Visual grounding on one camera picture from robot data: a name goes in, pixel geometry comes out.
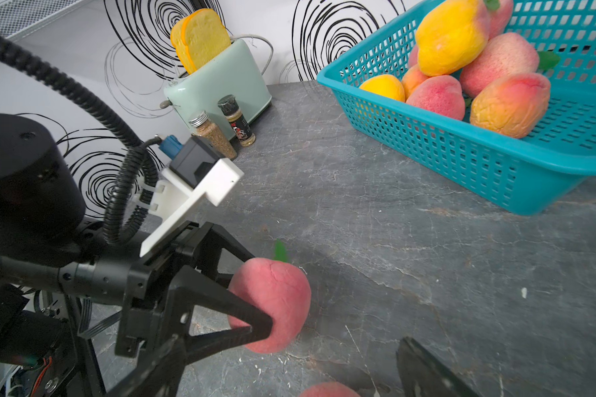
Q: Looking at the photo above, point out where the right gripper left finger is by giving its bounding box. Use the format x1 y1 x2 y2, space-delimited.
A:
105 335 186 396

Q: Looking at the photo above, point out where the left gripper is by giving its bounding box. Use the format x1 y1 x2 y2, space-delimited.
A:
0 222 274 397

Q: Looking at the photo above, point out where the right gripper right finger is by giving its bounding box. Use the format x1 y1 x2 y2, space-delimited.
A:
396 337 478 397

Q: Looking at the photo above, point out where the pink peach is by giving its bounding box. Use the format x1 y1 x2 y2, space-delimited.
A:
299 381 360 397
407 75 466 121
460 32 540 98
408 45 419 69
228 240 311 354
488 0 514 40

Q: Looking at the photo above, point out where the yellow pepper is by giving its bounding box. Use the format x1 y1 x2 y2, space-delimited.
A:
416 0 490 77
359 74 407 103

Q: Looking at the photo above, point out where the orange peach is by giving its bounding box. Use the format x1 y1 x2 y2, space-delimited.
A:
402 65 429 99
470 72 551 139

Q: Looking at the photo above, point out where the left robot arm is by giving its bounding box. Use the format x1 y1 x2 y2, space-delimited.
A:
0 36 273 396

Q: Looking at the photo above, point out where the teal plastic basket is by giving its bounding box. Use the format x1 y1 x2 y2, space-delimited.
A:
317 1 596 215

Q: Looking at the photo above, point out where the silver cap spice jar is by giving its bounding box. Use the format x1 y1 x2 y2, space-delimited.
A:
188 111 238 160

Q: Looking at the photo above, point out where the black cap spice bottle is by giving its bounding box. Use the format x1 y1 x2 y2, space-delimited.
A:
217 94 256 147

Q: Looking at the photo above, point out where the mint green toaster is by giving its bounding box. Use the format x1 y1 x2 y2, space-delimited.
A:
163 39 272 140

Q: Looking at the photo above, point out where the left yellow toast slice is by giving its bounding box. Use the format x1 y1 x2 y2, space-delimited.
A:
170 8 231 74

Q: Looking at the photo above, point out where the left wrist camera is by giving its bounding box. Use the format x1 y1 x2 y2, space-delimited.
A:
139 136 244 257

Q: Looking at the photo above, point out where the white wire wall shelf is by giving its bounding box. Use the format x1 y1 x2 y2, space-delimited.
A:
0 0 89 41

